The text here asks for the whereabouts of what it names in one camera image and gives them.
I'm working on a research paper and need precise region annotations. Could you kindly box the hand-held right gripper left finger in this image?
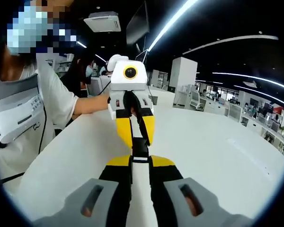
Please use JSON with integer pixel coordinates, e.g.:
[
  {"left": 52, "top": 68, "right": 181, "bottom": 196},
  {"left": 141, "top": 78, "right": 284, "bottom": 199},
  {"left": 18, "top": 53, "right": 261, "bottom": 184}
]
[{"left": 34, "top": 155, "right": 134, "bottom": 227}]

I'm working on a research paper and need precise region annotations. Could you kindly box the white chest device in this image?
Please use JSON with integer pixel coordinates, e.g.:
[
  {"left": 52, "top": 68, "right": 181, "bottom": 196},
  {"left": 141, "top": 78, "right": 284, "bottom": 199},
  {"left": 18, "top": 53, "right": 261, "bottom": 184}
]
[{"left": 0, "top": 73, "right": 47, "bottom": 145}]

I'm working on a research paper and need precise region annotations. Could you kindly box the ceiling light strip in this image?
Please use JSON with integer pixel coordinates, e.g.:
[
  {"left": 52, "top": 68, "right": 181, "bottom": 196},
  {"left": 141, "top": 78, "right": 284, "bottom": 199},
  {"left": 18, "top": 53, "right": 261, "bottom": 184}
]
[
  {"left": 182, "top": 35, "right": 279, "bottom": 55},
  {"left": 147, "top": 0, "right": 197, "bottom": 52}
]

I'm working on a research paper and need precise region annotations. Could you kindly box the black cable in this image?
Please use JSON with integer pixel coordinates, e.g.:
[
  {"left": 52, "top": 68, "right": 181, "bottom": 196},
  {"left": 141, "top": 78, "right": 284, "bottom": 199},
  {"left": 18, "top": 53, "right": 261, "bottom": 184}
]
[
  {"left": 38, "top": 104, "right": 48, "bottom": 155},
  {"left": 0, "top": 172, "right": 25, "bottom": 183}
]

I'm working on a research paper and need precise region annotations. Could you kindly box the black plastic buckle part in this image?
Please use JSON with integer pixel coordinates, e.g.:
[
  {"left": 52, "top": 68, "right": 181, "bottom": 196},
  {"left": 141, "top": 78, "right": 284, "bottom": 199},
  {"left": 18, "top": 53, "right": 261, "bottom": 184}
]
[
  {"left": 132, "top": 151, "right": 150, "bottom": 164},
  {"left": 132, "top": 137, "right": 149, "bottom": 153}
]

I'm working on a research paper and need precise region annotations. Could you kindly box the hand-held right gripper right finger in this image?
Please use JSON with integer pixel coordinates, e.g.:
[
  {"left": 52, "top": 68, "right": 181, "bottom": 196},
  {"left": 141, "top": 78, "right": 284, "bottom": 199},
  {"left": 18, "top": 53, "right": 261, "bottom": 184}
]
[{"left": 149, "top": 154, "right": 253, "bottom": 227}]

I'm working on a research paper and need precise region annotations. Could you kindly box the person in white shirt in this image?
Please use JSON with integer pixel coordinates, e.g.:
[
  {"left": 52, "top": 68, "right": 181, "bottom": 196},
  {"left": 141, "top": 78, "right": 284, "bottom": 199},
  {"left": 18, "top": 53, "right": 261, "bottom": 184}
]
[{"left": 0, "top": 61, "right": 79, "bottom": 197}]

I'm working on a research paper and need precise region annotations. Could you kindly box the ceiling air conditioner unit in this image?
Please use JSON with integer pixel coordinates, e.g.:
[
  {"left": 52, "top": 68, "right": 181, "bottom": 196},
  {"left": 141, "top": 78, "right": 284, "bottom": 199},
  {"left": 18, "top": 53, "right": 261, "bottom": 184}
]
[{"left": 83, "top": 11, "right": 122, "bottom": 33}]

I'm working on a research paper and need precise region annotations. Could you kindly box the black hanging screen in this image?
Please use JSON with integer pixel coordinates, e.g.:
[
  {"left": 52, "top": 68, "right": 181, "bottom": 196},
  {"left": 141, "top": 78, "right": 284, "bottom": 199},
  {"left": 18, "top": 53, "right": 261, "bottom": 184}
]
[{"left": 125, "top": 1, "right": 151, "bottom": 46}]

